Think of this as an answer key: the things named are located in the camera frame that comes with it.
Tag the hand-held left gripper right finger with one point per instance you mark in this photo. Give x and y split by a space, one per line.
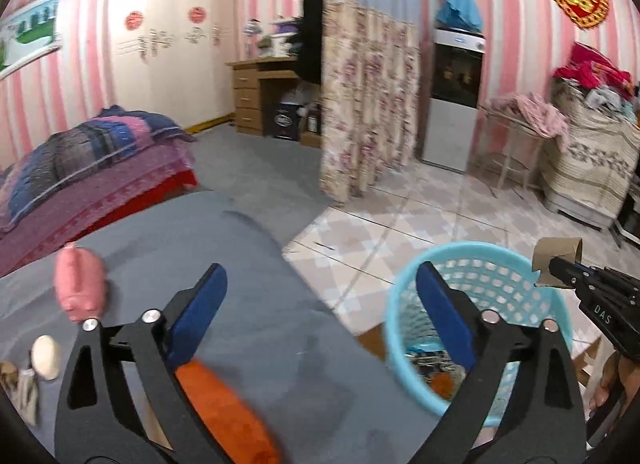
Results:
445 316

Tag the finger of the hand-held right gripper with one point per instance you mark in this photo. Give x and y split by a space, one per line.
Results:
562 271

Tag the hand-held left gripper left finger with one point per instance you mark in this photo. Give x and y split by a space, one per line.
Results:
195 324

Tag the cardboard toilet roll tube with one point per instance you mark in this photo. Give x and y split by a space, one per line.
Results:
550 246

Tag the printed snack packet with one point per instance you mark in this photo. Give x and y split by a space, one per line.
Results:
425 359

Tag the light blue plastic basket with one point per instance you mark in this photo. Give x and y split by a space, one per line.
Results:
397 324

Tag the orange plush carrot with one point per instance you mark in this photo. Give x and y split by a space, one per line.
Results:
225 409

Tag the person's right hand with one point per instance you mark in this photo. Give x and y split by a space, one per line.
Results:
607 379

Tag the pink piggy bank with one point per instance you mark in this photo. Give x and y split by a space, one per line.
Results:
80 289

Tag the metal stand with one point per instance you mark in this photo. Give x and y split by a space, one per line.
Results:
505 159

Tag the bed with purple dotted cover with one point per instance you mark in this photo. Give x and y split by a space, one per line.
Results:
100 214

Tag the white egg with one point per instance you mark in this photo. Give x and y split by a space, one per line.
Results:
47 356

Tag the pink clothes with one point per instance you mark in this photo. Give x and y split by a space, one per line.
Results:
530 111

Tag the water dispenser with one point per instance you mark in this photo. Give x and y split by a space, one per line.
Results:
452 109

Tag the pile of colourful clothes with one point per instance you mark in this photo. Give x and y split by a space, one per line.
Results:
595 74

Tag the plaid quilt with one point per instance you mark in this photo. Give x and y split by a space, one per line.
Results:
75 154

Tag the black box with white label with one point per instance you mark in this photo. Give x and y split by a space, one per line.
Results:
285 121

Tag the floral curtain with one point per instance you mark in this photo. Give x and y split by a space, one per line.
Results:
370 104

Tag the wooden desk with drawers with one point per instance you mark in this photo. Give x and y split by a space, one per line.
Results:
250 94

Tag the white plastic bag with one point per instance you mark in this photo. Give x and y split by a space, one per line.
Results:
300 94

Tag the cream wardrobe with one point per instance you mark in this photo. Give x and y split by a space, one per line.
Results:
165 54

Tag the blue covered water bottle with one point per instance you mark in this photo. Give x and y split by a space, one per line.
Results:
460 9

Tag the desk lamp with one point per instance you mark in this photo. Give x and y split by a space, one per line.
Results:
252 29

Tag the red round wardrobe decal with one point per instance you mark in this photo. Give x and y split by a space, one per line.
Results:
133 20
197 15

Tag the black hanging garment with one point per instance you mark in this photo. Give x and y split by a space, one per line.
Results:
311 34

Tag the large framed landscape picture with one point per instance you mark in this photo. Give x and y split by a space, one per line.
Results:
30 29

